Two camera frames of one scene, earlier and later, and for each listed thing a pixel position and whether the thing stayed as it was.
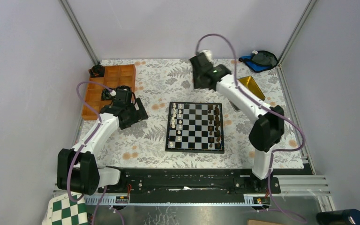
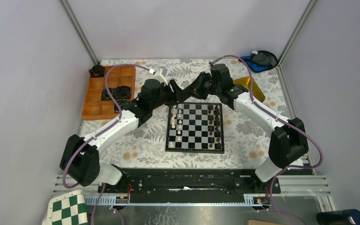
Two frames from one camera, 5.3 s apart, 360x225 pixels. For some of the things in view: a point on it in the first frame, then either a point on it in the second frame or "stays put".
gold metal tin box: x=250 y=86 stays put
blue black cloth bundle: x=261 y=61 stays put
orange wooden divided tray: x=114 y=77 stays put
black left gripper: x=139 y=115 → x=176 y=97
